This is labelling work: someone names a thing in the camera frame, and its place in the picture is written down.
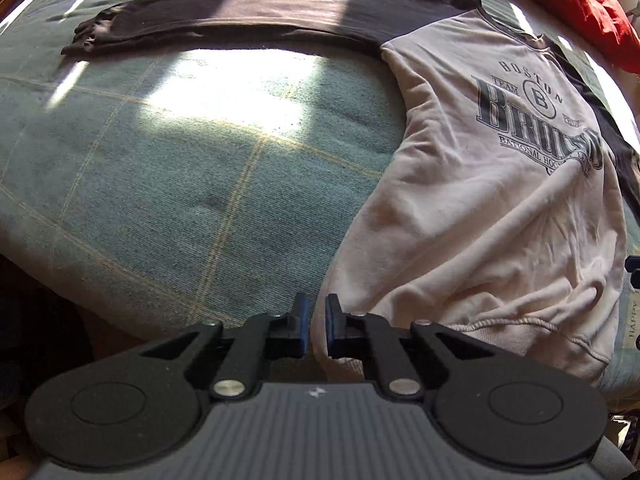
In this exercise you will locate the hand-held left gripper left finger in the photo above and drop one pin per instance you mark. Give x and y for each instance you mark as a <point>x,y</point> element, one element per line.
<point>300,320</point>

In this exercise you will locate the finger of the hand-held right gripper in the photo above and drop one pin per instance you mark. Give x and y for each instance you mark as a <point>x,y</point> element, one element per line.
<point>634,265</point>

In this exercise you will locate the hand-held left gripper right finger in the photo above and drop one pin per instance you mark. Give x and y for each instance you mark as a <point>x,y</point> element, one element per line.
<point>330,320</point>

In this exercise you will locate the grey and black raglan sweatshirt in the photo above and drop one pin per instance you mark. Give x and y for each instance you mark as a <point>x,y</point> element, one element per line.
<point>475,185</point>

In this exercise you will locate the green checked blanket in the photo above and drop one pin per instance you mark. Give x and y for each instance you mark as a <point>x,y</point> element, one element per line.
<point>175,185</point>

